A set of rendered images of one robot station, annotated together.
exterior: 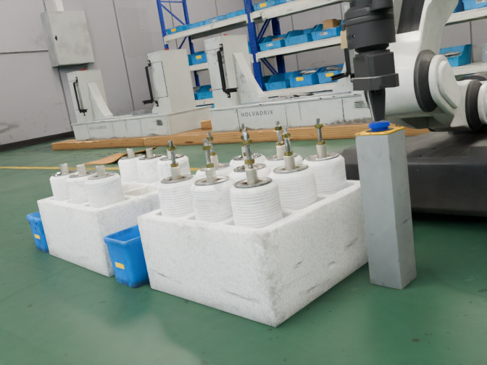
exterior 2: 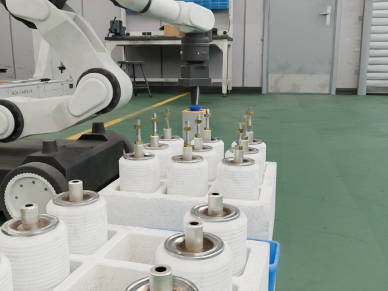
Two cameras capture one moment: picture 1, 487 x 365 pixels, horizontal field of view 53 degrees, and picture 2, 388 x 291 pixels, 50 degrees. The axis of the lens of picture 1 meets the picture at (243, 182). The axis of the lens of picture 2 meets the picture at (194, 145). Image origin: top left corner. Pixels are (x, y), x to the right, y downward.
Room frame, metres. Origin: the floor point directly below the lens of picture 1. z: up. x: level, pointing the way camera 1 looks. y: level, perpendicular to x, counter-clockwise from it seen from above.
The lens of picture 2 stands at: (1.67, 0.86, 0.48)
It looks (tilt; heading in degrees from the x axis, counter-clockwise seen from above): 12 degrees down; 238
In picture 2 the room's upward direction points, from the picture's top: straight up
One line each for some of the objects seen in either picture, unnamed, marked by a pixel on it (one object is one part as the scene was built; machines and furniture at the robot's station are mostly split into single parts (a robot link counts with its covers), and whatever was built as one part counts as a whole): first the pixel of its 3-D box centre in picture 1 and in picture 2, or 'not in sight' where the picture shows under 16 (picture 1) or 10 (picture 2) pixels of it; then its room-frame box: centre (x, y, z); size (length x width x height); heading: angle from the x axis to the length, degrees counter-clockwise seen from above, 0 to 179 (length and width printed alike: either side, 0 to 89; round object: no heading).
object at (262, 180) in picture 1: (253, 182); (248, 141); (0.93, -0.02, 0.25); 0.08 x 0.08 x 0.01
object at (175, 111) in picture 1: (132, 96); not in sight; (5.03, 0.97, 0.45); 1.61 x 0.57 x 0.74; 47
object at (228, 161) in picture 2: (177, 179); (238, 161); (1.10, 0.15, 0.25); 0.08 x 0.08 x 0.01
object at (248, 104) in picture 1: (299, 71); not in sight; (3.65, -0.53, 0.45); 1.45 x 0.57 x 0.74; 47
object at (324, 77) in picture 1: (339, 72); not in sight; (6.39, -1.42, 0.36); 0.50 x 0.38 x 0.21; 138
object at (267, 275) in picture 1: (259, 235); (198, 208); (1.10, -0.02, 0.09); 0.39 x 0.39 x 0.18; 45
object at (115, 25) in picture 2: not in sight; (116, 28); (-0.46, -4.37, 0.87); 0.41 x 0.17 x 0.25; 47
